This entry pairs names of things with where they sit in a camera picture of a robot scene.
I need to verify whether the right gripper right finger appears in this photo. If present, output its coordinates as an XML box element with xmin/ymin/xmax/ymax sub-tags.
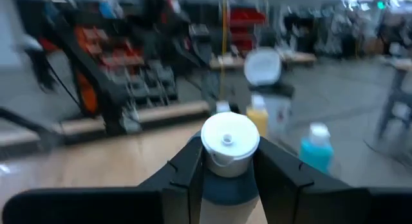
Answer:
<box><xmin>254</xmin><ymin>136</ymin><xmax>412</xmax><ymax>224</ymax></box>

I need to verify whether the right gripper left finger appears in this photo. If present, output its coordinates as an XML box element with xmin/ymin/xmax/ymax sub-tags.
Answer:
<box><xmin>1</xmin><ymin>136</ymin><xmax>206</xmax><ymax>224</ymax></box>

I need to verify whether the teal paint bottle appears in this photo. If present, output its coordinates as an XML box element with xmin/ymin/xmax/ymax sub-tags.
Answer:
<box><xmin>298</xmin><ymin>122</ymin><xmax>335</xmax><ymax>175</ymax></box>

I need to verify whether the yellow paint bottle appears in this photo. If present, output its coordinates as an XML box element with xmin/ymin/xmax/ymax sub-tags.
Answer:
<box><xmin>245</xmin><ymin>94</ymin><xmax>270</xmax><ymax>138</ymax></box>

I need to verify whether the grey paint bottle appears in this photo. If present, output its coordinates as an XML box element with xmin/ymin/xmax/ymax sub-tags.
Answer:
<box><xmin>198</xmin><ymin>111</ymin><xmax>261</xmax><ymax>224</ymax></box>

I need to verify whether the shelf with orange bins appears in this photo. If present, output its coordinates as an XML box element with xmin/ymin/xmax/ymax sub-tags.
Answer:
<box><xmin>72</xmin><ymin>23</ymin><xmax>180</xmax><ymax>117</ymax></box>

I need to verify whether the white trash can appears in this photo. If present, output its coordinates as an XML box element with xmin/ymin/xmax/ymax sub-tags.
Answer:
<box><xmin>243</xmin><ymin>46</ymin><xmax>296</xmax><ymax>138</ymax></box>

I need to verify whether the wooden desk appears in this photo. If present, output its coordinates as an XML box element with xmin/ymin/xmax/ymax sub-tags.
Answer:
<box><xmin>209</xmin><ymin>50</ymin><xmax>318</xmax><ymax>72</ymax></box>

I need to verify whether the wire rack with red bins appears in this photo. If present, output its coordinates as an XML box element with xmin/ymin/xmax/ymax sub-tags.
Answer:
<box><xmin>227</xmin><ymin>7</ymin><xmax>268</xmax><ymax>53</ymax></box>

